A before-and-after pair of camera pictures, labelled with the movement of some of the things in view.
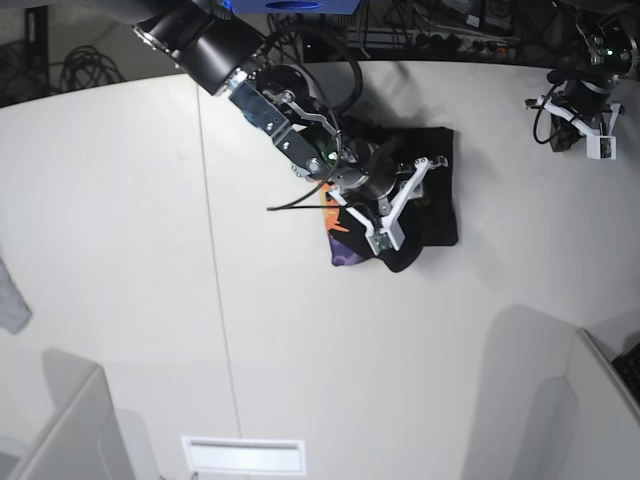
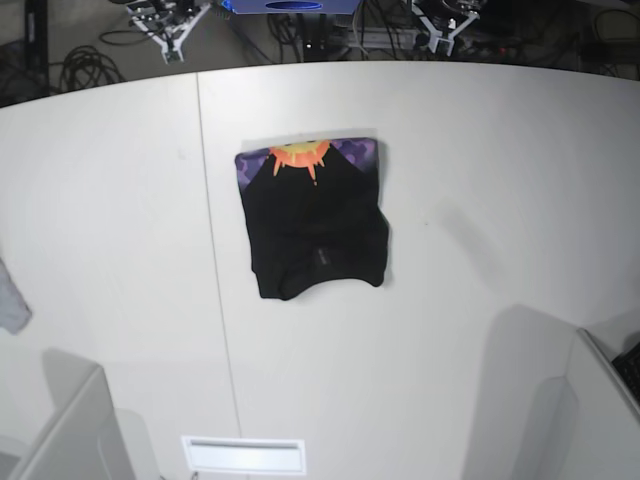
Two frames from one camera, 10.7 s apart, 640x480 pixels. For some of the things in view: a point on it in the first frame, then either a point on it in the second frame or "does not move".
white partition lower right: [584, 425] does not move
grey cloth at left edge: [14, 310] does not move
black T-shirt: [431, 220] -> [315, 211]
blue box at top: [250, 7] does not move
